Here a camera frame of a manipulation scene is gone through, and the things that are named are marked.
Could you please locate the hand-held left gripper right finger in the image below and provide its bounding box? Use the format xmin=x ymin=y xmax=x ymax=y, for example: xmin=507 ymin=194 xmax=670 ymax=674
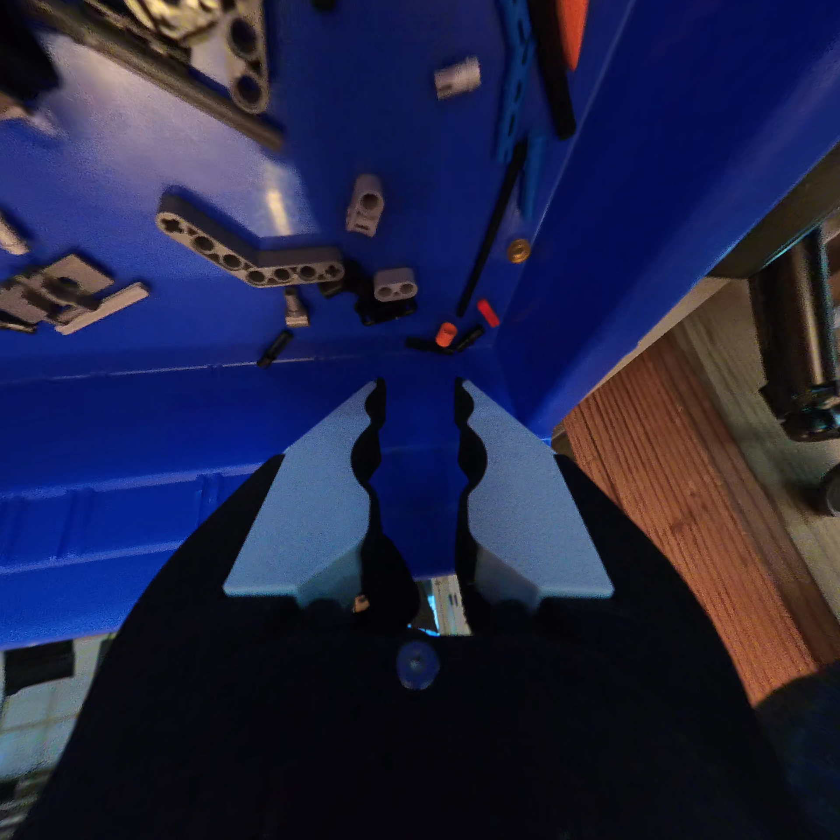
xmin=454 ymin=378 xmax=616 ymax=610

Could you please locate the black thin axle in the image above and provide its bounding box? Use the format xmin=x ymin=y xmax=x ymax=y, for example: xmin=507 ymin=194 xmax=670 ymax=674
xmin=455 ymin=138 xmax=529 ymax=318

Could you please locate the grey three-hole liftarm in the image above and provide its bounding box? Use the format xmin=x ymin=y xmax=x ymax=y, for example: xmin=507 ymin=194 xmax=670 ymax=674
xmin=223 ymin=0 xmax=272 ymax=114

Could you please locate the orange connector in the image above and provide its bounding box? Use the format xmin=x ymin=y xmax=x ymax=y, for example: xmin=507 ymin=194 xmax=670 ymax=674
xmin=554 ymin=0 xmax=592 ymax=72

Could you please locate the blue plastic parts bin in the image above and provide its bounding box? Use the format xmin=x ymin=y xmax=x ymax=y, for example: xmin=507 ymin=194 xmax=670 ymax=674
xmin=0 ymin=0 xmax=840 ymax=651

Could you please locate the dark grey long axle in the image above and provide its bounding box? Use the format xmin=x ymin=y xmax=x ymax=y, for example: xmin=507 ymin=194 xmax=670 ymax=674
xmin=26 ymin=0 xmax=285 ymax=151

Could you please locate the small white pin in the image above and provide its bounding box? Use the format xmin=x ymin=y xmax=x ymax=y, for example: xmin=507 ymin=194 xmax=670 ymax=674
xmin=433 ymin=57 xmax=482 ymax=101

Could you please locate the dark grey bent beam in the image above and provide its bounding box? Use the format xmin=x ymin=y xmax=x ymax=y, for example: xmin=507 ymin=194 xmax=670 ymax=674
xmin=155 ymin=192 xmax=347 ymax=290

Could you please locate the black short axle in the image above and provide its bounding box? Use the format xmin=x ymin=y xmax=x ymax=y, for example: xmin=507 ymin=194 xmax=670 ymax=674
xmin=528 ymin=0 xmax=578 ymax=140

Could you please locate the light grey axle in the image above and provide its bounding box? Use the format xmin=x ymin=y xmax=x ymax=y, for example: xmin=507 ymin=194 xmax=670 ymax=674
xmin=56 ymin=282 xmax=152 ymax=337

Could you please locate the black office chair frame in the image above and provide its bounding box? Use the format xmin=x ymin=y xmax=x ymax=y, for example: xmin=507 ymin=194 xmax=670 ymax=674
xmin=748 ymin=223 xmax=840 ymax=519

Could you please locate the grey track link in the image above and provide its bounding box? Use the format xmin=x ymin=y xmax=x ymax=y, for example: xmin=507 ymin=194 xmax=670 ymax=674
xmin=0 ymin=254 xmax=116 ymax=332

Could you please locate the person's dark knit sweater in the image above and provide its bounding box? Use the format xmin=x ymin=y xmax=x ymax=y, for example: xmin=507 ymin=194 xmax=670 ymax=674
xmin=755 ymin=669 xmax=840 ymax=840

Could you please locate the grey two-hole connector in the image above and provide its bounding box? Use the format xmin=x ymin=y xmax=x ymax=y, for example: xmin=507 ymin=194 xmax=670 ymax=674
xmin=345 ymin=174 xmax=386 ymax=237

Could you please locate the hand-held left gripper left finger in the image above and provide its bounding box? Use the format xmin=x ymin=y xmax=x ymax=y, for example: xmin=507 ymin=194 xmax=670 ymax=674
xmin=223 ymin=378 xmax=388 ymax=610

